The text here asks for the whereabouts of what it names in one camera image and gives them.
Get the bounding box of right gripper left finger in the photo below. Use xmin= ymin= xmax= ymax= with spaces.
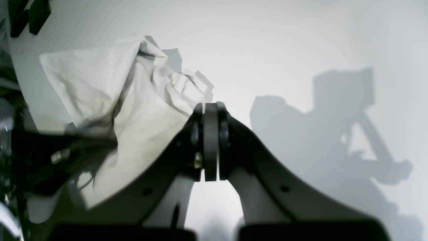
xmin=50 ymin=103 xmax=203 ymax=241

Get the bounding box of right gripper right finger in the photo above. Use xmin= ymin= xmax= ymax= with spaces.
xmin=211 ymin=102 xmax=389 ymax=241

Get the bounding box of beige T-shirt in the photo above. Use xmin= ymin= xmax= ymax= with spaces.
xmin=39 ymin=36 xmax=214 ymax=209

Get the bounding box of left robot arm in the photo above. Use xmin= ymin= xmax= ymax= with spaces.
xmin=1 ymin=98 xmax=117 ymax=241

